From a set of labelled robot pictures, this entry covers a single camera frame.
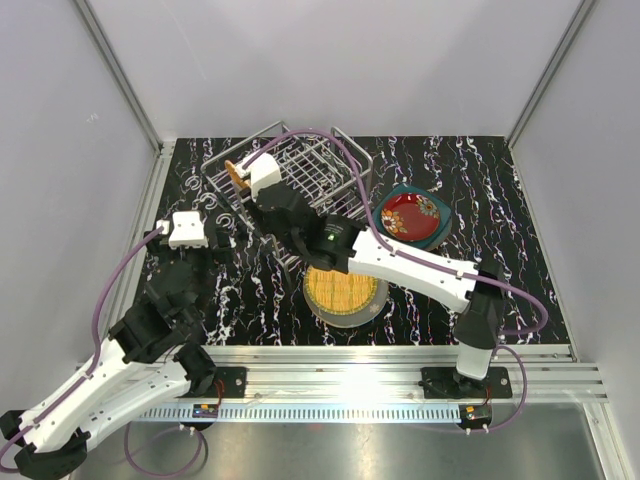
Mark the orange woven plate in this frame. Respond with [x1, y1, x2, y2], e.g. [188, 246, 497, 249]
[224, 160, 250, 191]

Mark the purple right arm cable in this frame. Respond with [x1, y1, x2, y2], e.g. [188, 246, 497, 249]
[244, 128, 550, 434]

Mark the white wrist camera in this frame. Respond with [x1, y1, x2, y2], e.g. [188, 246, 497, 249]
[235, 153, 282, 200]
[155, 210, 209, 250]

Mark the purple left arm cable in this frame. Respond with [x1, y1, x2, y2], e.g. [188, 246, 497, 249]
[0, 227, 207, 476]

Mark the red floral plate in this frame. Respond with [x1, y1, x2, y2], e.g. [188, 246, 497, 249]
[380, 193, 441, 229]

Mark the dark bottom plate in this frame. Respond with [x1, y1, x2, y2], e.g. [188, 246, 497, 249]
[373, 219, 454, 256]

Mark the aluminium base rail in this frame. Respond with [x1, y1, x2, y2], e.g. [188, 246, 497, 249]
[64, 344, 609, 426]

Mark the teal square plate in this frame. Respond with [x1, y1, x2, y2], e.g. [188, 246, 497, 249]
[372, 184, 452, 222]

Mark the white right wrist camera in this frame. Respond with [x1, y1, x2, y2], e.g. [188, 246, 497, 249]
[235, 153, 282, 200]

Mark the silver wire dish rack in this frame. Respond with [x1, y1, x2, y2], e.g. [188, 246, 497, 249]
[200, 120, 374, 272]

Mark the yellow green woven plate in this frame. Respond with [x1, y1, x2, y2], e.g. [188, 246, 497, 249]
[304, 267, 378, 315]

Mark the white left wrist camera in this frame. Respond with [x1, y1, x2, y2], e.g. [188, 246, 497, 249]
[155, 210, 209, 250]

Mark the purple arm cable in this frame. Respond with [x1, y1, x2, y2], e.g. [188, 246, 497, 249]
[0, 227, 207, 476]
[244, 128, 550, 434]

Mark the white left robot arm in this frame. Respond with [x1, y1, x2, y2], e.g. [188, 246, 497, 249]
[1, 222, 231, 479]

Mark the grey reindeer plate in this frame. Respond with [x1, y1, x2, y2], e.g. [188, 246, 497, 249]
[303, 277, 388, 329]

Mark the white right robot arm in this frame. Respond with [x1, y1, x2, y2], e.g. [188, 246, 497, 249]
[245, 181, 504, 399]

